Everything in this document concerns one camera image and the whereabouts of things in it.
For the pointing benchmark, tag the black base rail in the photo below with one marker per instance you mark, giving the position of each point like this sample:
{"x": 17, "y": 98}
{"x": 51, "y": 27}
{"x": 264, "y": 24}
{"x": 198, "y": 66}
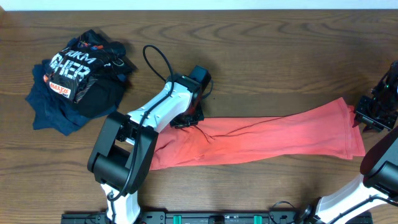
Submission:
{"x": 276, "y": 215}

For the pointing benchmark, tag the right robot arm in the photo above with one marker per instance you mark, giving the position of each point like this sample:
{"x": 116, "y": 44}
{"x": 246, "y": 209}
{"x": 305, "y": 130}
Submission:
{"x": 377, "y": 182}

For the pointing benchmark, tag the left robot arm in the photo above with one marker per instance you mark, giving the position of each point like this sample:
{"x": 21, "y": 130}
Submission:
{"x": 123, "y": 152}

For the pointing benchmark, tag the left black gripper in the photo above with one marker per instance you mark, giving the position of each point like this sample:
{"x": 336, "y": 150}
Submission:
{"x": 200, "y": 117}

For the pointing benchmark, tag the red printed t-shirt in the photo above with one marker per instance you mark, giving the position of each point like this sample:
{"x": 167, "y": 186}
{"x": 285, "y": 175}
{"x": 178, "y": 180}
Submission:
{"x": 326, "y": 130}

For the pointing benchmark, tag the navy blue t-shirt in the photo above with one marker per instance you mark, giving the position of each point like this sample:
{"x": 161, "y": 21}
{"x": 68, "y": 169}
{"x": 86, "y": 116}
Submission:
{"x": 54, "y": 112}

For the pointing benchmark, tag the black printed jersey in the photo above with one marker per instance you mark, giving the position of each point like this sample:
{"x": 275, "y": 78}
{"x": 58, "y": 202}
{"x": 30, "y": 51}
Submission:
{"x": 90, "y": 73}

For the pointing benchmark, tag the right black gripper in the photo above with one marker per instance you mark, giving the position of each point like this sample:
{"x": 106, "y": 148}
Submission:
{"x": 364, "y": 116}

